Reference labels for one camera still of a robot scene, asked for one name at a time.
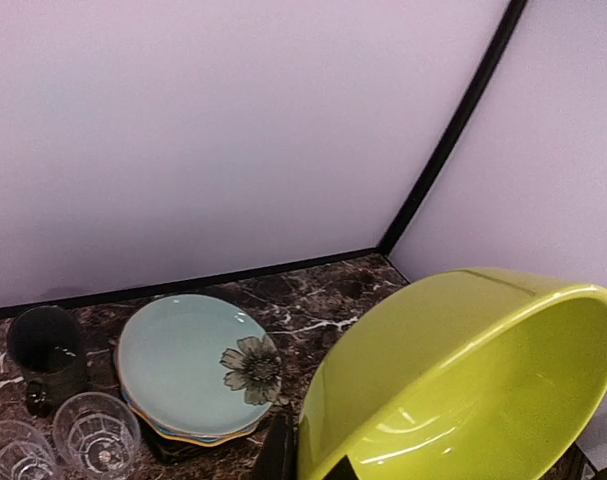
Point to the grey mug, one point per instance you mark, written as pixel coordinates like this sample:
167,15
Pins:
47,345

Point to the right black frame post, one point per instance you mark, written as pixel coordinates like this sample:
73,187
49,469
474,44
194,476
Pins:
455,127

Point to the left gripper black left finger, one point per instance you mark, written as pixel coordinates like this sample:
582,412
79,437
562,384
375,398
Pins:
277,459

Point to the blue dotted plate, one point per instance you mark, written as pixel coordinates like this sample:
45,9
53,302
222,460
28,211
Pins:
196,439

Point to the lime green bowl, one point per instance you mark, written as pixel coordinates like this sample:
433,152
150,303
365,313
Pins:
475,373

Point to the light green flower plate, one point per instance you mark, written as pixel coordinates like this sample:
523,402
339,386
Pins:
191,317

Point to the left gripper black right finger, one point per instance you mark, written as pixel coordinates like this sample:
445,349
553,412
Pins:
587,457

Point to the clear glass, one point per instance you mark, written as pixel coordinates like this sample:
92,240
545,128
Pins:
25,453
97,435

